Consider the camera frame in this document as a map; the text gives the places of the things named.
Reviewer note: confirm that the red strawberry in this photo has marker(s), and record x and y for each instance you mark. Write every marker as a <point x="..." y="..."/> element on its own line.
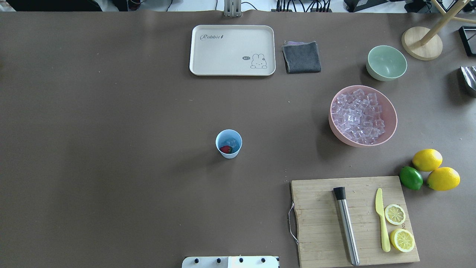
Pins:
<point x="226" y="149"/>

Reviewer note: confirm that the light blue plastic cup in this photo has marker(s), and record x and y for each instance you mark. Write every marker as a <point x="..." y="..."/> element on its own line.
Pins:
<point x="229" y="137"/>

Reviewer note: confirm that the pink bowl of ice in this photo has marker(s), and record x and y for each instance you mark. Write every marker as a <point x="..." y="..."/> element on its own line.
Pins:
<point x="361" y="116"/>

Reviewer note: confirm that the wooden cup tree stand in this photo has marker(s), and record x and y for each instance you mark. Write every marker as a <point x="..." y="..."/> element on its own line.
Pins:
<point x="425" y="44"/>

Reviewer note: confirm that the beige rabbit tray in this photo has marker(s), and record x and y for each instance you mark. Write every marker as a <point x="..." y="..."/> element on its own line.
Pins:
<point x="232" y="50"/>

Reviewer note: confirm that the grey folded cloth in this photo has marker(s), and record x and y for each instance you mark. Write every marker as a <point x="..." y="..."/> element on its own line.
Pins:
<point x="301" y="57"/>

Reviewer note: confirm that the yellow plastic knife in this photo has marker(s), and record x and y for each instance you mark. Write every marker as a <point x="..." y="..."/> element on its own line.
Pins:
<point x="378" y="203"/>

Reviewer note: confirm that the green ceramic bowl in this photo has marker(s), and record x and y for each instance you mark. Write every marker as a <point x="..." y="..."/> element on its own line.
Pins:
<point x="386" y="63"/>

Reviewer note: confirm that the lemon slice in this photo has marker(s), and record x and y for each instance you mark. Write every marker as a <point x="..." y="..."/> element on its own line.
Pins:
<point x="403" y="240"/>
<point x="395" y="214"/>

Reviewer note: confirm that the green lime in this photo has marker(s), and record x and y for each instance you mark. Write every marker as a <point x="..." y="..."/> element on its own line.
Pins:
<point x="411" y="178"/>

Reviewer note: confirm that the yellow lemon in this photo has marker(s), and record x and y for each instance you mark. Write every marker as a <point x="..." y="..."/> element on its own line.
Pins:
<point x="427" y="160"/>
<point x="443" y="179"/>

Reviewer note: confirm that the aluminium frame post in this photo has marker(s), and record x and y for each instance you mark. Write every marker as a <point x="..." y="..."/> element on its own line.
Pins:
<point x="232" y="8"/>

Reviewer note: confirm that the white camera post base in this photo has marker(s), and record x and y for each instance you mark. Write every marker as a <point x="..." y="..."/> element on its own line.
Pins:
<point x="231" y="262"/>

